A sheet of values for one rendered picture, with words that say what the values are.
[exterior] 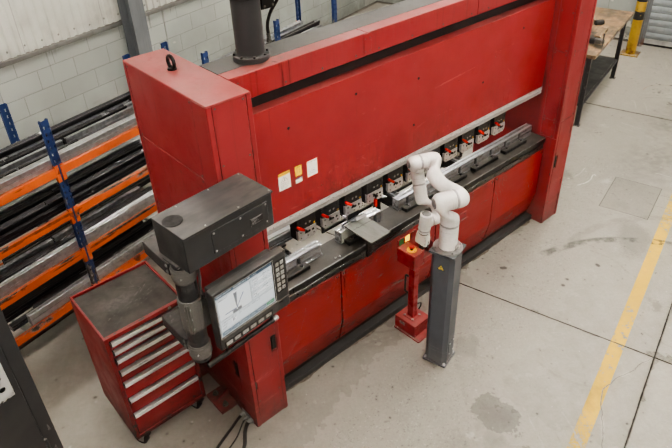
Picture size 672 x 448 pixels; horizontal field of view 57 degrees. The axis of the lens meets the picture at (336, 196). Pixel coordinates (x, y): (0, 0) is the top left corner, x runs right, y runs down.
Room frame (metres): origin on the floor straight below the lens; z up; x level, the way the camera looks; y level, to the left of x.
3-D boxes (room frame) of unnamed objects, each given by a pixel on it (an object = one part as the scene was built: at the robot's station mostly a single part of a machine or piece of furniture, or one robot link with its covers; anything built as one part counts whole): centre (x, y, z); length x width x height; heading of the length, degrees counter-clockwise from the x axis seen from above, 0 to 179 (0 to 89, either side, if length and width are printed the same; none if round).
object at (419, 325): (3.41, -0.56, 0.06); 0.25 x 0.20 x 0.12; 42
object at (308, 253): (3.12, 0.31, 0.92); 0.50 x 0.06 x 0.10; 130
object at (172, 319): (2.43, 0.71, 1.18); 0.40 x 0.24 x 0.07; 130
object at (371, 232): (3.37, -0.20, 1.00); 0.26 x 0.18 x 0.01; 40
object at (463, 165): (4.29, -1.07, 0.92); 1.67 x 0.06 x 0.10; 130
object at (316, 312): (3.86, -0.63, 0.42); 3.00 x 0.21 x 0.83; 130
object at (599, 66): (7.46, -3.15, 0.75); 1.80 x 0.75 x 1.50; 145
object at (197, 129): (2.98, 0.75, 1.15); 0.85 x 0.25 x 2.30; 40
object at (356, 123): (3.90, -0.60, 1.66); 3.00 x 0.08 x 0.80; 130
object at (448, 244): (3.13, -0.70, 1.09); 0.19 x 0.19 x 0.18
